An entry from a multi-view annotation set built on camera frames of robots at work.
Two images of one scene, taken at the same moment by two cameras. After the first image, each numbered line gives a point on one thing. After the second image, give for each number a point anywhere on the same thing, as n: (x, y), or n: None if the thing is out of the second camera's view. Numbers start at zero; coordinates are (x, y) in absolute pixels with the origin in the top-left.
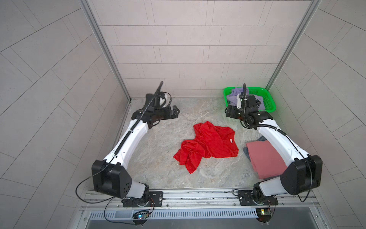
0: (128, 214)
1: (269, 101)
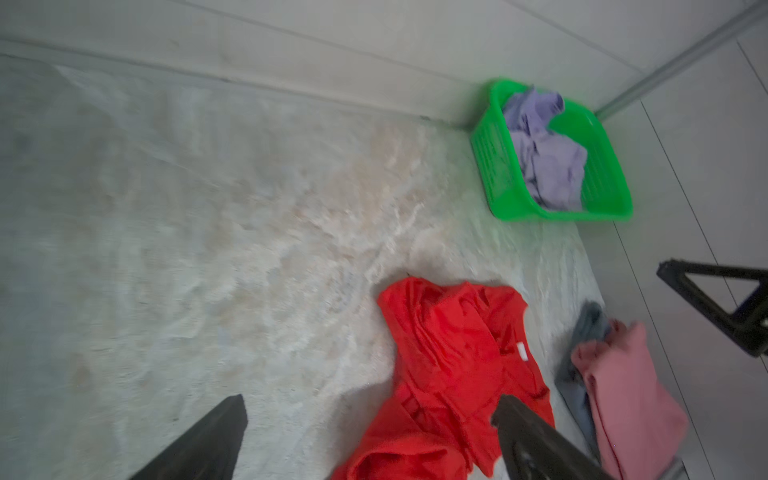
0: None
1: (606, 196)
